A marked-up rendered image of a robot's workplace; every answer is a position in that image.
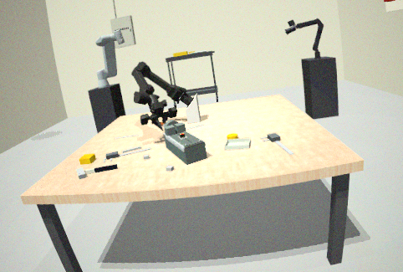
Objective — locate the yellow cylinder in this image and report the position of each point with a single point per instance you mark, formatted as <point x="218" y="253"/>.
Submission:
<point x="232" y="136"/>

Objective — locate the yellow block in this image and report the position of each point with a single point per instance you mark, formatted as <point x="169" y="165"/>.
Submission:
<point x="87" y="159"/>

